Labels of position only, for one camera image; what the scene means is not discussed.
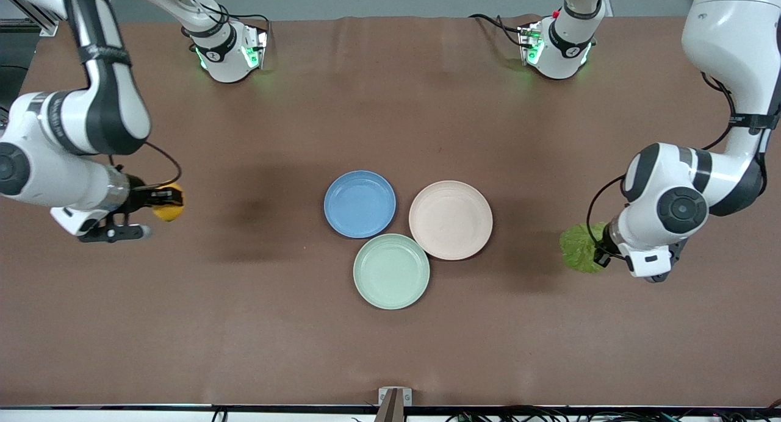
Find green round plate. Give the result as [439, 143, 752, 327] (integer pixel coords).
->
[353, 233, 431, 310]

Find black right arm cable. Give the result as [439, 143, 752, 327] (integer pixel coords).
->
[109, 140, 182, 188]

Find yellow lemon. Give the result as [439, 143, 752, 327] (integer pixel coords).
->
[153, 183, 185, 222]

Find aluminium frame profile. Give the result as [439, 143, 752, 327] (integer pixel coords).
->
[0, 0, 62, 37]

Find blue round plate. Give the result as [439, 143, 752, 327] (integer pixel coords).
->
[323, 170, 397, 239]

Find pink round plate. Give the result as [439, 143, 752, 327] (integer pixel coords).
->
[408, 180, 494, 262]

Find black right base cable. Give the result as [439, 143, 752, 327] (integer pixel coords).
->
[207, 1, 271, 26]

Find black left base cable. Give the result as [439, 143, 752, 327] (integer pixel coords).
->
[469, 13, 528, 49]

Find black base cable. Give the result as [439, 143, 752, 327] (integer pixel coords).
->
[207, 1, 271, 26]
[469, 13, 528, 49]

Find green lettuce leaf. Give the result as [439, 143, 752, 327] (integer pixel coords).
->
[560, 222, 610, 274]

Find metal camera post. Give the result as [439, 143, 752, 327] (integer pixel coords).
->
[373, 388, 405, 422]

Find tangled black cables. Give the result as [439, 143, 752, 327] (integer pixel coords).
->
[445, 402, 781, 422]

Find grey metal bracket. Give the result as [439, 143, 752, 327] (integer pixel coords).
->
[378, 387, 413, 407]

